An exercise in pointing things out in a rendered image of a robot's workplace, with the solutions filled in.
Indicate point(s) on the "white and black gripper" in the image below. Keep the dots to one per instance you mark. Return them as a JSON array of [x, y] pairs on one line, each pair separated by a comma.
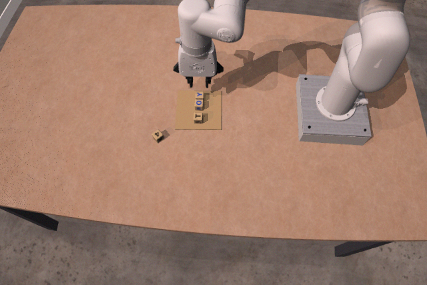
[[205, 65]]

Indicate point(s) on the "tan flat square mat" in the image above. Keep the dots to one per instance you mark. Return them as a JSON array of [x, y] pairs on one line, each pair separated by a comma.
[[212, 111]]

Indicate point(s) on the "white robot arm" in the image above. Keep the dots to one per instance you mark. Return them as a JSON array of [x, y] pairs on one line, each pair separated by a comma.
[[376, 46]]

